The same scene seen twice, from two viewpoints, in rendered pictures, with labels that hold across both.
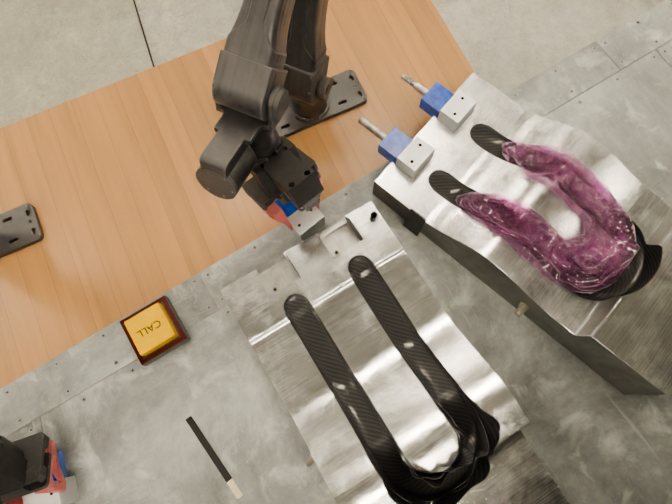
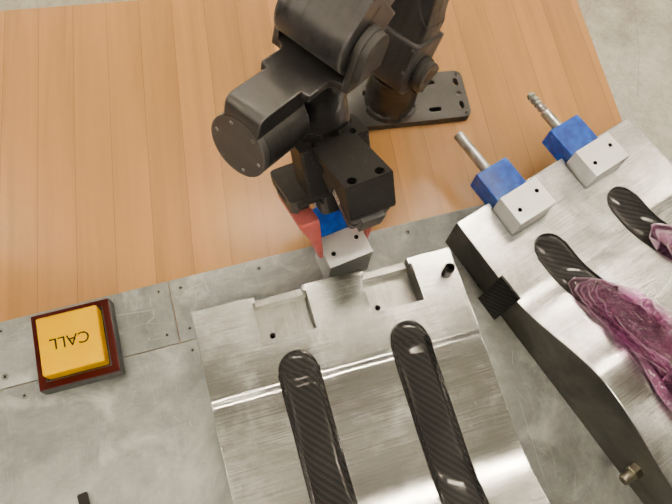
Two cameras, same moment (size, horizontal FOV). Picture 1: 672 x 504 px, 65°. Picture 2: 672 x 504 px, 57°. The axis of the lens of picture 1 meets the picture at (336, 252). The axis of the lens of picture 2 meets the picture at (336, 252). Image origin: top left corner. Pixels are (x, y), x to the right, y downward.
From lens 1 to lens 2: 0.19 m
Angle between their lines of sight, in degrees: 7
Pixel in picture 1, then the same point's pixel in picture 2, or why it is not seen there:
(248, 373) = (193, 451)
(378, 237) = (447, 303)
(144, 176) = (136, 128)
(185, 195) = (184, 169)
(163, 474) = not seen: outside the picture
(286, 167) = (348, 155)
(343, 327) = (360, 423)
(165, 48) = not seen: hidden behind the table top
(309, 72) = (413, 42)
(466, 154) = (596, 223)
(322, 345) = (320, 442)
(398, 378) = not seen: outside the picture
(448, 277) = (526, 392)
